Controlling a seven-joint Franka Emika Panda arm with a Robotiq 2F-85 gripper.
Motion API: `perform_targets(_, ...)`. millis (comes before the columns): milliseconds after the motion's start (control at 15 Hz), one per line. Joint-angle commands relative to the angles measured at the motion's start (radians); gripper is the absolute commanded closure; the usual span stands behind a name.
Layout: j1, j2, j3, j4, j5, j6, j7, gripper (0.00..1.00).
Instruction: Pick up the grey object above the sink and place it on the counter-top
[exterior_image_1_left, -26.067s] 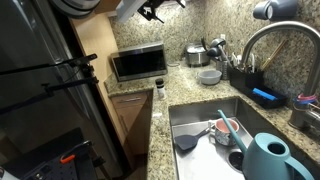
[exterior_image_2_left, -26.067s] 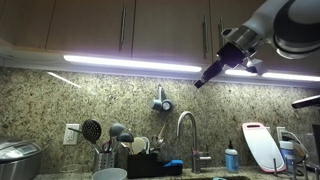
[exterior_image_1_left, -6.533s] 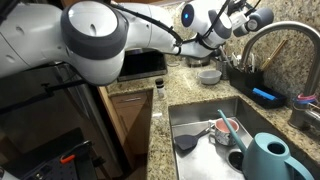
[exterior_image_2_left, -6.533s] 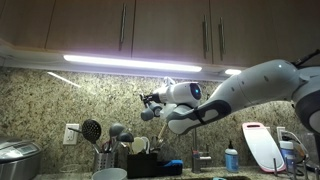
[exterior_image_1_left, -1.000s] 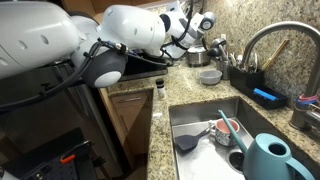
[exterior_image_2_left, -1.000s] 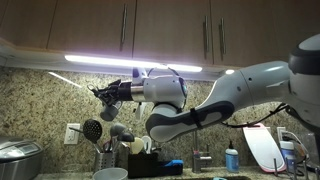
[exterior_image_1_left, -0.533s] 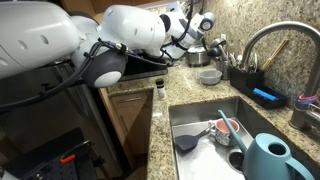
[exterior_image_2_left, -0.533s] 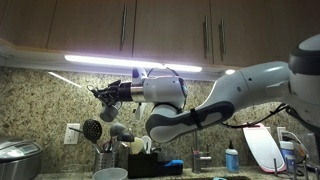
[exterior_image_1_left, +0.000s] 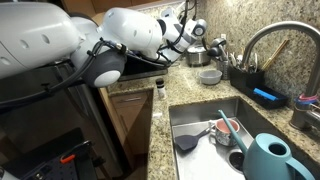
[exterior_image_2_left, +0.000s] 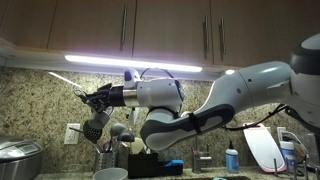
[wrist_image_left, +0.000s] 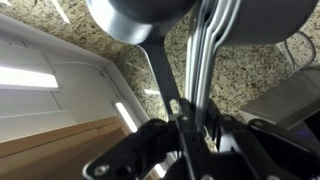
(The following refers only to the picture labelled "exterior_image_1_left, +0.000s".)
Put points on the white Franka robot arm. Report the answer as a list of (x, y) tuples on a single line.
[(33, 33)]

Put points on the small white object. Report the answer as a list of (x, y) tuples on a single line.
[(156, 115)]

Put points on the stainless steel sink basin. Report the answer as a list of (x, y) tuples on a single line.
[(196, 166)]

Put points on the black sink caddy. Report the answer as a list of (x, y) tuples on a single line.
[(246, 80)]

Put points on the black sink drain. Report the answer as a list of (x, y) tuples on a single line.
[(236, 160)]

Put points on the small black-capped shaker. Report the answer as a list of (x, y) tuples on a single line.
[(160, 88)]

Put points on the wooden drawer cabinet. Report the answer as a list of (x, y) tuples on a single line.
[(133, 116)]

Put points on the silver rice cooker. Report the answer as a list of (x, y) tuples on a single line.
[(197, 56)]

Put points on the grey bowl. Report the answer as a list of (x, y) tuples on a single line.
[(210, 77)]

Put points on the dark grey spatula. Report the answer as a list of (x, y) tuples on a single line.
[(186, 141)]

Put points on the dark ladle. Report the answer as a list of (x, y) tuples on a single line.
[(213, 52)]

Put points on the perforated metal utensil holder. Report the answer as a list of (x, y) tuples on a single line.
[(222, 69)]

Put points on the grey ladle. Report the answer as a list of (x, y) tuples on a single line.
[(218, 42)]

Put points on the white plastic spoon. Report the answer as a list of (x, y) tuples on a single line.
[(236, 60)]

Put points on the blue sponge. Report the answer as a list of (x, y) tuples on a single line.
[(264, 94)]

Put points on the dark steel refrigerator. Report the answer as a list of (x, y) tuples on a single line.
[(50, 110)]

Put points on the wooden chopsticks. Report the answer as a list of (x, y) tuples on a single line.
[(274, 55)]

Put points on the teal watering can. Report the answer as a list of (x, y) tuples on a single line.
[(266, 163)]

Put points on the black robot cart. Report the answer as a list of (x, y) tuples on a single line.
[(40, 150)]

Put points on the stainless steel gooseneck faucet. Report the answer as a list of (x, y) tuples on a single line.
[(280, 26)]

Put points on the pink blue rubber bands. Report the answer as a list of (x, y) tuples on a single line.
[(305, 98)]

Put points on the white wall outlet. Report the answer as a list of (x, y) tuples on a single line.
[(222, 36)]

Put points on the wooden wall cabinets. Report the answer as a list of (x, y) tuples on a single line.
[(113, 3)]

